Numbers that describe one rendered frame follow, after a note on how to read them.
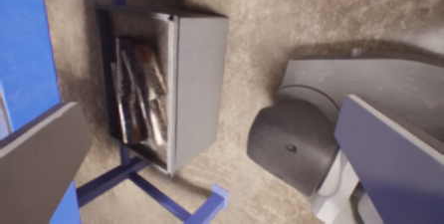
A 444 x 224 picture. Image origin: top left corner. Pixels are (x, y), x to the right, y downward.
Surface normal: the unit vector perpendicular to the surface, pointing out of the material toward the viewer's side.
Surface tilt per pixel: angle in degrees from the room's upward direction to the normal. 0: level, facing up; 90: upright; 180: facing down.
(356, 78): 0
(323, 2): 0
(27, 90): 90
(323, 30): 0
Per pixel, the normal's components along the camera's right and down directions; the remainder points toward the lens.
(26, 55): 0.82, 0.34
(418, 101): -0.56, 0.27
